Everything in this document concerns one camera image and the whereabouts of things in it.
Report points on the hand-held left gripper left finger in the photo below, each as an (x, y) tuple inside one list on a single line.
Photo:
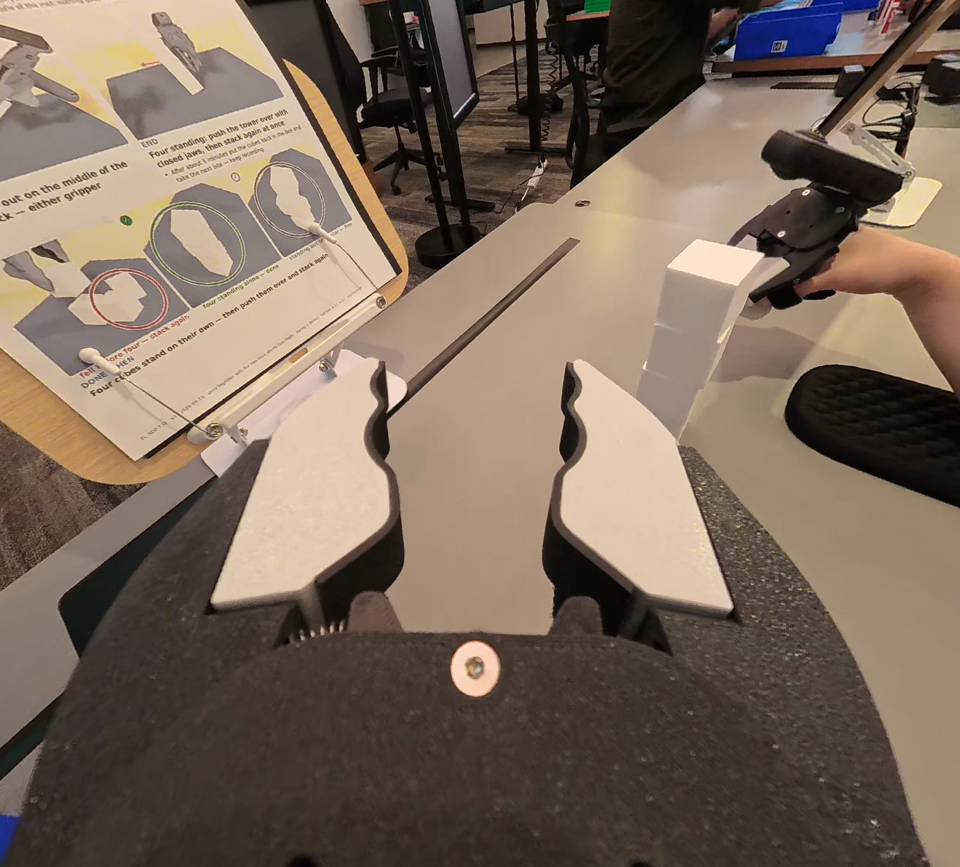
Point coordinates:
[(307, 499)]

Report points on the black office chair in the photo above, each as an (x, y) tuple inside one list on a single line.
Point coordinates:
[(397, 102)]

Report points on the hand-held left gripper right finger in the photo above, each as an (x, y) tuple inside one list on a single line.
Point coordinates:
[(637, 507)]

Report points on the wooden document board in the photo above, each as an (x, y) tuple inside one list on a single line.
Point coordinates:
[(90, 454)]

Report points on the dark display panel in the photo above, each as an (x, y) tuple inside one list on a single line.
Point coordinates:
[(442, 19)]

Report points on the white power strip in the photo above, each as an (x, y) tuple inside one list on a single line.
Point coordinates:
[(532, 181)]

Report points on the black mesh wrist rest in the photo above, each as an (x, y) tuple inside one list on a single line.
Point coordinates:
[(877, 424)]

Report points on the black floor stand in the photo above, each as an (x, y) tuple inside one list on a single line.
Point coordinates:
[(446, 248)]

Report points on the black monitor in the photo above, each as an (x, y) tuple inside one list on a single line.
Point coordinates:
[(315, 57)]

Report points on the black box device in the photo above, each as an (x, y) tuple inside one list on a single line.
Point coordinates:
[(851, 81), (941, 79)]

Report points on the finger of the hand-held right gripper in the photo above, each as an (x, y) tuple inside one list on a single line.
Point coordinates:
[(769, 271)]

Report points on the person's right forearm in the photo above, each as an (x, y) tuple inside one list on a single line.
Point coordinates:
[(937, 297)]

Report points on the person's right hand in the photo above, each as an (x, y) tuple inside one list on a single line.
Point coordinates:
[(855, 267)]

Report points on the printed instruction sheet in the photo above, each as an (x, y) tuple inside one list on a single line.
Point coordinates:
[(150, 19)]

